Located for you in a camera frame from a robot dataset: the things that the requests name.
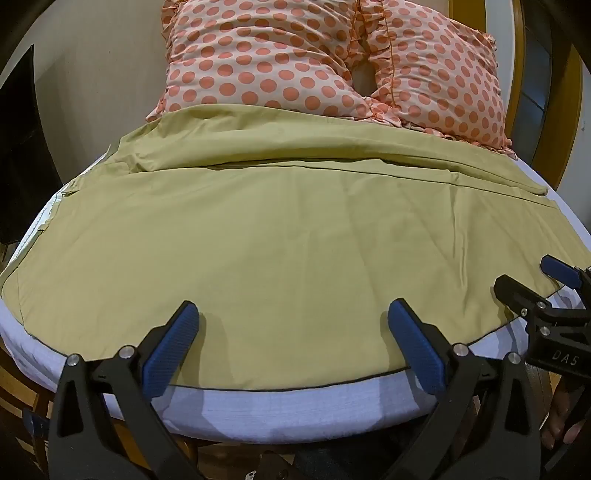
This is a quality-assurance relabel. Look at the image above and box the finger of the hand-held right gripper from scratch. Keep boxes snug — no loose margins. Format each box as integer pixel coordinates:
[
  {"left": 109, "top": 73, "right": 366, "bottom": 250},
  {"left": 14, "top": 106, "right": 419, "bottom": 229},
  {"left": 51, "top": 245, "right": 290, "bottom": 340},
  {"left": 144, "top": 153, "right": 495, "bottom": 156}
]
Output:
[
  {"left": 540, "top": 254, "right": 591, "bottom": 292},
  {"left": 492, "top": 274, "right": 591, "bottom": 334}
]

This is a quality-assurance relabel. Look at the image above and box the wide polka dot pillow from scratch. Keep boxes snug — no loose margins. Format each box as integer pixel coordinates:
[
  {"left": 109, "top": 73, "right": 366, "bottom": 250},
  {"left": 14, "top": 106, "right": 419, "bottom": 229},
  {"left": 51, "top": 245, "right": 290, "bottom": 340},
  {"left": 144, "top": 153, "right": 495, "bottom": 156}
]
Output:
[{"left": 145, "top": 0, "right": 384, "bottom": 123}]

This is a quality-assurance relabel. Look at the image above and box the ruffled polka dot pillow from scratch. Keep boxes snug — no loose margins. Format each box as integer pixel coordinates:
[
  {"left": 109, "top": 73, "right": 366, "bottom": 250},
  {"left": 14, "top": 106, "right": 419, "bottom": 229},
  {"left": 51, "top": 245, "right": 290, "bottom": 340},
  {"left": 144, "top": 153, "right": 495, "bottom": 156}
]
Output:
[{"left": 353, "top": 0, "right": 514, "bottom": 160}]

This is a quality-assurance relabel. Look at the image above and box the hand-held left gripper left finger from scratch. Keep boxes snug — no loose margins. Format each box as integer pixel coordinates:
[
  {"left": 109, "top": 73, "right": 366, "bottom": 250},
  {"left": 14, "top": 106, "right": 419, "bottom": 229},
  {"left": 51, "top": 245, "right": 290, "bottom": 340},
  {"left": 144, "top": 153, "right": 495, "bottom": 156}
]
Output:
[{"left": 44, "top": 300, "right": 205, "bottom": 480}]

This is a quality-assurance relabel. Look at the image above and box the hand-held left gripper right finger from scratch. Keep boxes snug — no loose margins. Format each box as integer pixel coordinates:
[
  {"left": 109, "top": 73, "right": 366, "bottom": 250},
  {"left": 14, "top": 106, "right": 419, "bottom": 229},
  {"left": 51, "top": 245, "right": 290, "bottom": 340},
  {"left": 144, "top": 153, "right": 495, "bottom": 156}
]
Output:
[{"left": 387, "top": 298, "right": 551, "bottom": 480}]

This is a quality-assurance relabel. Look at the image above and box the white bed sheet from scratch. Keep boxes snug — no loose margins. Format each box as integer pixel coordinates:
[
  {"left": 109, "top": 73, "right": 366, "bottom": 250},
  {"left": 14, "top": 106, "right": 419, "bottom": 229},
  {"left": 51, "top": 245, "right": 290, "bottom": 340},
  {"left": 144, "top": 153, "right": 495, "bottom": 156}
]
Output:
[{"left": 0, "top": 150, "right": 591, "bottom": 445}]

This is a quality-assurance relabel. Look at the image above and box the wooden headboard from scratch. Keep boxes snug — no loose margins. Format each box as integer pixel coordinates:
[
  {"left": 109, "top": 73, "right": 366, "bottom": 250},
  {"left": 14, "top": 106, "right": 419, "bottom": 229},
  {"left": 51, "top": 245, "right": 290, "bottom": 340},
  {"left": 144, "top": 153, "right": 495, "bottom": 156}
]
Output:
[{"left": 445, "top": 0, "right": 586, "bottom": 191}]

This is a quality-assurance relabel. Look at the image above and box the person's right hand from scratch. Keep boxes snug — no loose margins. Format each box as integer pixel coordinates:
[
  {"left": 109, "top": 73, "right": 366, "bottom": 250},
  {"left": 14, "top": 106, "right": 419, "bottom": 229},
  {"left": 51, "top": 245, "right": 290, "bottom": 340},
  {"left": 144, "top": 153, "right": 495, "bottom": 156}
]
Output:
[{"left": 541, "top": 381, "right": 578, "bottom": 451}]

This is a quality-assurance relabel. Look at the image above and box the olive green pillowcase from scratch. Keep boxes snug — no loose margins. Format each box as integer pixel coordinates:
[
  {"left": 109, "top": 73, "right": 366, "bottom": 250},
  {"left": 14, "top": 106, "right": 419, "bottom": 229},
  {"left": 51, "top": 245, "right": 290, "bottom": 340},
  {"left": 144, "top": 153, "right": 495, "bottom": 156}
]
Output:
[{"left": 0, "top": 104, "right": 568, "bottom": 393}]

